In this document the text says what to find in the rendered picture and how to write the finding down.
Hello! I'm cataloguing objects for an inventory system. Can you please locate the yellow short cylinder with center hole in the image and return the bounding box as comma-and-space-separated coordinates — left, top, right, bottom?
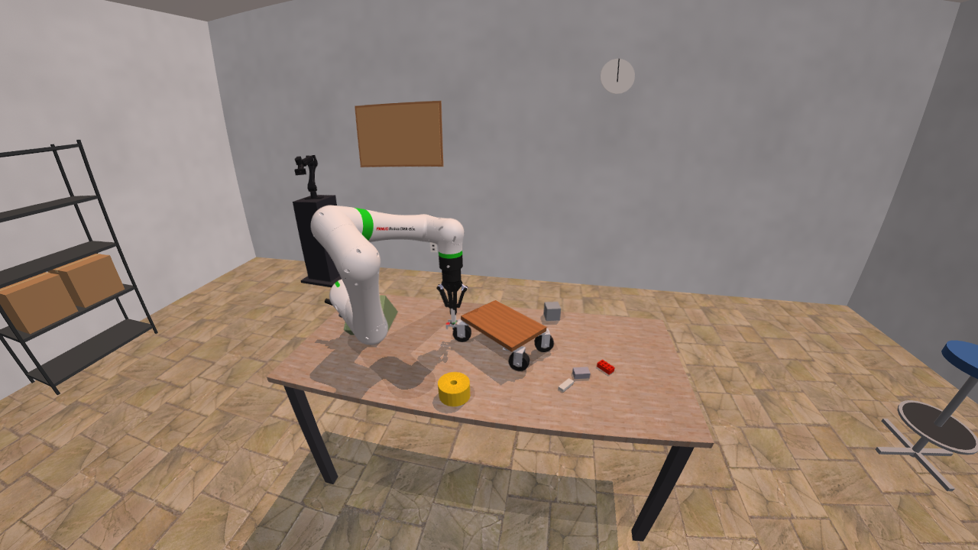
438, 372, 470, 406

